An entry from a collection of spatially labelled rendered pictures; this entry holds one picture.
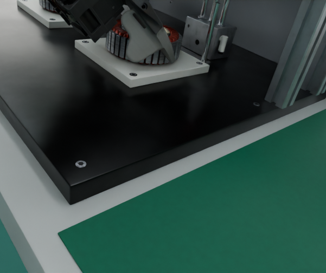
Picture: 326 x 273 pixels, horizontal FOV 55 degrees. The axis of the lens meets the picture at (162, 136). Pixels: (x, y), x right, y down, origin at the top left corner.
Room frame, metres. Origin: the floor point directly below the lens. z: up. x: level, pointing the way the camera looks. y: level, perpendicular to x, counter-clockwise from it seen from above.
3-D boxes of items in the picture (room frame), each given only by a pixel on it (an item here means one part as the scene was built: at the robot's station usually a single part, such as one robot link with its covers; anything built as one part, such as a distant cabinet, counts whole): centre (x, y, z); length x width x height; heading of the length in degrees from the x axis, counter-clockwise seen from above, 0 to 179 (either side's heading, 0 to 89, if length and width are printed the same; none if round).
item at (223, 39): (0.54, -0.07, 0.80); 0.01 x 0.01 x 0.03; 46
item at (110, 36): (0.47, 0.06, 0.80); 0.11 x 0.11 x 0.04
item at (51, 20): (0.64, 0.23, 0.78); 0.15 x 0.15 x 0.01; 46
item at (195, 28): (0.58, -0.04, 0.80); 0.08 x 0.05 x 0.06; 46
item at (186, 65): (0.47, 0.06, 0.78); 0.15 x 0.15 x 0.01; 46
